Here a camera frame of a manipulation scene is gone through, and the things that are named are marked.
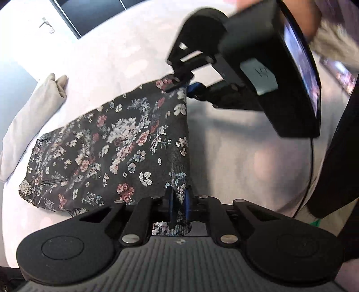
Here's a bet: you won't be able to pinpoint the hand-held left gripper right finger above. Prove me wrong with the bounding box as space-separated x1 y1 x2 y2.
184 188 281 248

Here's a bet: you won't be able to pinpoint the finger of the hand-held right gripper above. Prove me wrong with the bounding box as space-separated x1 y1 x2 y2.
162 41 217 94
186 79 263 112

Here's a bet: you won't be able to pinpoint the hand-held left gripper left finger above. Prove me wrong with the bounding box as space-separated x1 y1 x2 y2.
79 187 177 248

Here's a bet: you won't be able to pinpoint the dark floral pants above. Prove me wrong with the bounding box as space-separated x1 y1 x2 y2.
18 74 194 236

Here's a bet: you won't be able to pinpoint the person's right hand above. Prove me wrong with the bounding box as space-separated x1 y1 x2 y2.
290 0 320 38

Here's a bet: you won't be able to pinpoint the pink polka dot blanket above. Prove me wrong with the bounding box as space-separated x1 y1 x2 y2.
0 0 337 268

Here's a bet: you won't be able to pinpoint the beige striped cloth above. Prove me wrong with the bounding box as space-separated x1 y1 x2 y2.
310 20 359 68

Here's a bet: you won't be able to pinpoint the dark wardrobe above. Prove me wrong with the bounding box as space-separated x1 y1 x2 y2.
49 0 138 38

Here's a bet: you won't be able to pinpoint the beige folded garment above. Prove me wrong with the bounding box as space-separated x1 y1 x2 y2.
0 73 69 181

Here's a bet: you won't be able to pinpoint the white door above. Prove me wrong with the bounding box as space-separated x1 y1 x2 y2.
0 0 80 82

